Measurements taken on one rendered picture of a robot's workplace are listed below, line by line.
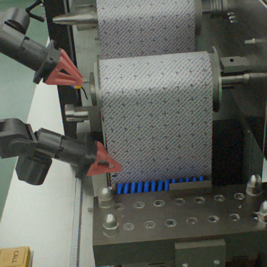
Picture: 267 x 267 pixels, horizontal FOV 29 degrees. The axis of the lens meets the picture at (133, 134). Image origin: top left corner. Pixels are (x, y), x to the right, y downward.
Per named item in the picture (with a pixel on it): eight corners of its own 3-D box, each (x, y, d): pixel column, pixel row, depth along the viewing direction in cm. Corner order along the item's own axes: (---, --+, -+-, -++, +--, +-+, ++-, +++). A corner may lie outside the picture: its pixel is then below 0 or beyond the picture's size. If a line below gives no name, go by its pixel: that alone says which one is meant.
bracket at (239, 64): (219, 64, 114) (219, 56, 113) (244, 62, 114) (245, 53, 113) (223, 73, 110) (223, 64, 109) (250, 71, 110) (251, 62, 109)
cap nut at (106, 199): (98, 198, 114) (96, 182, 112) (114, 197, 114) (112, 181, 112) (98, 209, 111) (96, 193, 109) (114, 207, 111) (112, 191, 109)
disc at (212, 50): (206, 96, 123) (206, 37, 116) (208, 95, 123) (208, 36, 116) (218, 123, 110) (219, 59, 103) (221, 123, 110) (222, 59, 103)
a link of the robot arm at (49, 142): (35, 132, 107) (37, 121, 113) (24, 159, 110) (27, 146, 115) (65, 143, 109) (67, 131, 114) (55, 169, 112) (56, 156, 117)
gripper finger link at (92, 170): (116, 185, 116) (77, 173, 113) (114, 168, 122) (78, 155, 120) (128, 162, 113) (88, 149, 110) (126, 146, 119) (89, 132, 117)
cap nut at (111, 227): (102, 226, 106) (100, 209, 104) (120, 225, 106) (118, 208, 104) (102, 238, 103) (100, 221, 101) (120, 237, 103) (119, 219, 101)
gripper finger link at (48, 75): (73, 100, 111) (35, 80, 108) (75, 84, 117) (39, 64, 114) (89, 77, 108) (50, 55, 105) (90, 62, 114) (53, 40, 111)
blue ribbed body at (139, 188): (116, 192, 119) (115, 180, 118) (207, 184, 120) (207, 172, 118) (117, 202, 116) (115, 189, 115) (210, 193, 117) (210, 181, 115)
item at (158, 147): (111, 186, 119) (104, 118, 110) (210, 178, 120) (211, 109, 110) (111, 187, 119) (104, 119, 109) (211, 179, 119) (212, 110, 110)
